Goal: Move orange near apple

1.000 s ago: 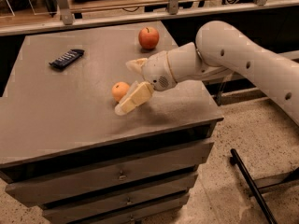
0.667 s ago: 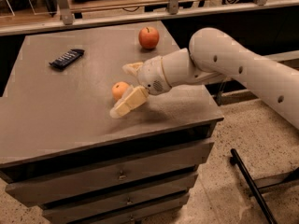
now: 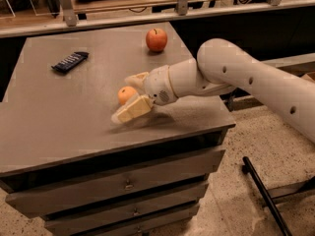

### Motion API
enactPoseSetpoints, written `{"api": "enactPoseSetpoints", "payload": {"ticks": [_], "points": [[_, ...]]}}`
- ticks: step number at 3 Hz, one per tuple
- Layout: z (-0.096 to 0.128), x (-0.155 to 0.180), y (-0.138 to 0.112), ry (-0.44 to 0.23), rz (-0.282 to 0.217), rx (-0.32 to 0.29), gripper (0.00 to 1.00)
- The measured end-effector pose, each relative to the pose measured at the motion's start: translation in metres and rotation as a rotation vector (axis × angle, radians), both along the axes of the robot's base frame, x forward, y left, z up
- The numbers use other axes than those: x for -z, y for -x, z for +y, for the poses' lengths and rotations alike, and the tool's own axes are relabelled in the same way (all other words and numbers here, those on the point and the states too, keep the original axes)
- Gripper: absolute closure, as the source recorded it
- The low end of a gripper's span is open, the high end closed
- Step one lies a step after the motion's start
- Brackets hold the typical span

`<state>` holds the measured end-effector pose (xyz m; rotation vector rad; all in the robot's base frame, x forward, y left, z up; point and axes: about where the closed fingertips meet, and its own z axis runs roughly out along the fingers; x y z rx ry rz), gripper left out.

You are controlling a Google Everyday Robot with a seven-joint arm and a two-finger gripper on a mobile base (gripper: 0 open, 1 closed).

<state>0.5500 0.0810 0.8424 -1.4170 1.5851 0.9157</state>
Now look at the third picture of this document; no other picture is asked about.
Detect orange fruit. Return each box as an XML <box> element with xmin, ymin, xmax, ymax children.
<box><xmin>117</xmin><ymin>87</ymin><xmax>137</xmax><ymax>105</ymax></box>

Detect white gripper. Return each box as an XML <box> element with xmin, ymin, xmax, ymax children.
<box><xmin>111</xmin><ymin>65</ymin><xmax>178</xmax><ymax>124</ymax></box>

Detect middle grey drawer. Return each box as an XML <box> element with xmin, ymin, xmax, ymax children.
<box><xmin>45</xmin><ymin>181</ymin><xmax>208</xmax><ymax>236</ymax></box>

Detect grey drawer cabinet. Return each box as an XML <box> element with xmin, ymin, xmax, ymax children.
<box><xmin>0</xmin><ymin>26</ymin><xmax>234</xmax><ymax>223</ymax></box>

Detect bottom grey drawer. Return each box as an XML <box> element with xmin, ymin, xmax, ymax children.
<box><xmin>92</xmin><ymin>203</ymin><xmax>199</xmax><ymax>236</ymax></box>

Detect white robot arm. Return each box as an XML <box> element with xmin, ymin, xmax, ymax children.
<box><xmin>111</xmin><ymin>38</ymin><xmax>315</xmax><ymax>142</ymax></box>

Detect grey metal railing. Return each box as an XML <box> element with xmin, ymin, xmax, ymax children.
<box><xmin>0</xmin><ymin>0</ymin><xmax>315</xmax><ymax>38</ymax></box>

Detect red apple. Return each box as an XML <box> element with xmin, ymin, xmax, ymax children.
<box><xmin>146</xmin><ymin>28</ymin><xmax>167</xmax><ymax>52</ymax></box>

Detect grey drawer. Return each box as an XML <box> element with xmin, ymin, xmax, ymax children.
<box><xmin>6</xmin><ymin>146</ymin><xmax>224</xmax><ymax>218</ymax></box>
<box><xmin>45</xmin><ymin>181</ymin><xmax>208</xmax><ymax>236</ymax></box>
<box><xmin>92</xmin><ymin>203</ymin><xmax>199</xmax><ymax>236</ymax></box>

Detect top grey drawer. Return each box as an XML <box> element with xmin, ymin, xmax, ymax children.
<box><xmin>6</xmin><ymin>146</ymin><xmax>224</xmax><ymax>218</ymax></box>

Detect dark blue snack bar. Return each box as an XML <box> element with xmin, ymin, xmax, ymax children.
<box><xmin>52</xmin><ymin>52</ymin><xmax>89</xmax><ymax>74</ymax></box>

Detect black metal bar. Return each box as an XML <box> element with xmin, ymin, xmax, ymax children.
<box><xmin>242</xmin><ymin>156</ymin><xmax>292</xmax><ymax>236</ymax></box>

